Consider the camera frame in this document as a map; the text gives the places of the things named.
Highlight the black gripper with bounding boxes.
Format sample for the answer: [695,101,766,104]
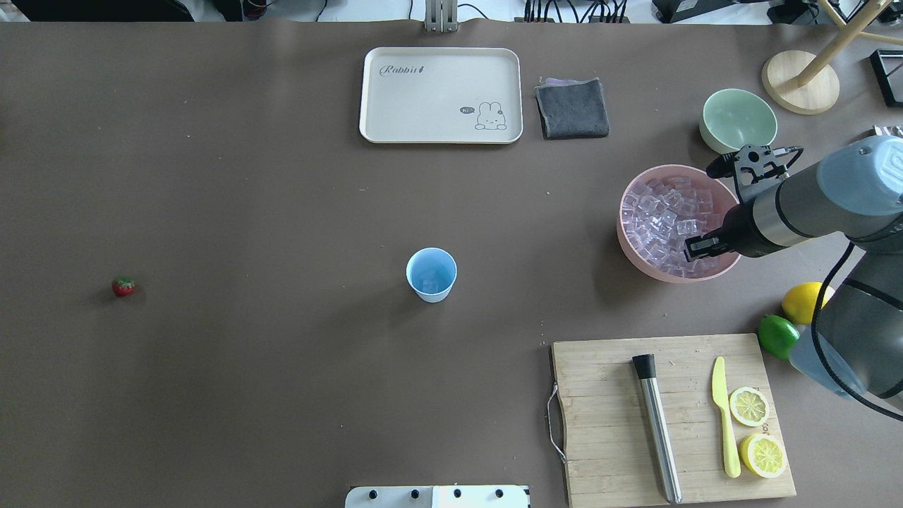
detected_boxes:
[684,202,763,261]

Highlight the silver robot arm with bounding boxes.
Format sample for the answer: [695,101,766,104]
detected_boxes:
[684,135,902,419]

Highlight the pile of clear ice cubes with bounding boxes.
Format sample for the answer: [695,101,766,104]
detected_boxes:
[619,176,723,279]

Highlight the wooden cup stand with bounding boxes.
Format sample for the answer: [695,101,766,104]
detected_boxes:
[760,1,901,115]

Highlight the metal ice scoop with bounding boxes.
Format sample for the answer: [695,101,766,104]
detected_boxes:
[871,125,903,138]

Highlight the light blue plastic cup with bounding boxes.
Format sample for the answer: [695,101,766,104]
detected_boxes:
[406,247,458,303]

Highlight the pink bowl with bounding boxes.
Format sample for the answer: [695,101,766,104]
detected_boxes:
[616,164,739,283]

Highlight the yellow lemon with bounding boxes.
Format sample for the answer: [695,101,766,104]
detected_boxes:
[781,281,823,325]

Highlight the green lime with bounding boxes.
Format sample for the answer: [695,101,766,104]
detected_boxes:
[756,315,800,361]

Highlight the steel muddler black tip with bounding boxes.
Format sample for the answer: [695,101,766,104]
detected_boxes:
[631,354,683,505]

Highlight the green bowl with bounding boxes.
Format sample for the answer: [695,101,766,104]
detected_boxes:
[698,89,778,155]

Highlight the yellow plastic knife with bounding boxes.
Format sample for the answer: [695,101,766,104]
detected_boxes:
[710,356,741,478]

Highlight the lemon slice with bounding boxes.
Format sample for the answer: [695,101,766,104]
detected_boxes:
[738,433,787,479]
[728,386,770,427]

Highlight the grey folded cloth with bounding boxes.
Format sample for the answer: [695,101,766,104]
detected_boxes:
[533,77,612,140]

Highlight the wooden cutting board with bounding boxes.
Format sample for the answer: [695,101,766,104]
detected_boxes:
[552,334,796,507]

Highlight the cream rabbit tray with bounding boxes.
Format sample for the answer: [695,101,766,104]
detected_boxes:
[358,47,523,144]

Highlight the red strawberry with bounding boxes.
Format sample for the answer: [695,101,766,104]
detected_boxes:
[111,276,138,297]

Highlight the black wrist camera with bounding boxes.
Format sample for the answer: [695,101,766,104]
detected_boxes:
[705,145,804,205]

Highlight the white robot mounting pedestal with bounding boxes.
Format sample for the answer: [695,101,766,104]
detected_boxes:
[344,485,531,507]

